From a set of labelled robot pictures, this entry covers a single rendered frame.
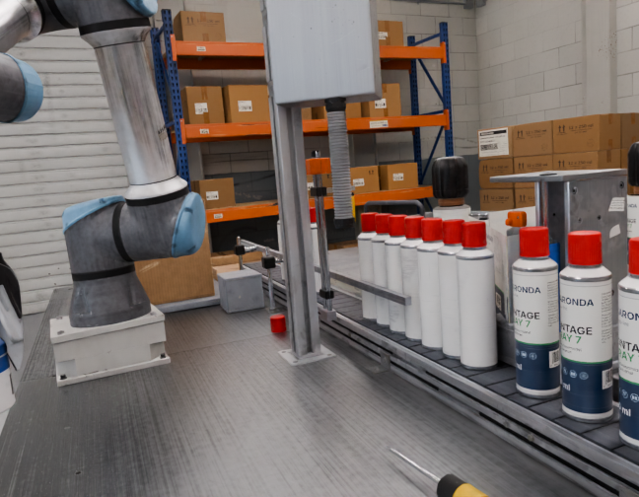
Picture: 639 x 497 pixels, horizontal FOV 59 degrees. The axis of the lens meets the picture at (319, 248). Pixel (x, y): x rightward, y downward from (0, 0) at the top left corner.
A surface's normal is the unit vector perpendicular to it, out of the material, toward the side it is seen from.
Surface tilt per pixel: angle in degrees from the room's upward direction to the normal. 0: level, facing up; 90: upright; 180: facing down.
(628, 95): 90
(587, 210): 90
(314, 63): 90
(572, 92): 90
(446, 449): 0
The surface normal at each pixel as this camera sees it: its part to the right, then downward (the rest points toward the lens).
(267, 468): -0.08, -0.99
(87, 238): -0.11, 0.13
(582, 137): -0.84, 0.15
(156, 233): -0.07, 0.35
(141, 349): 0.43, 0.09
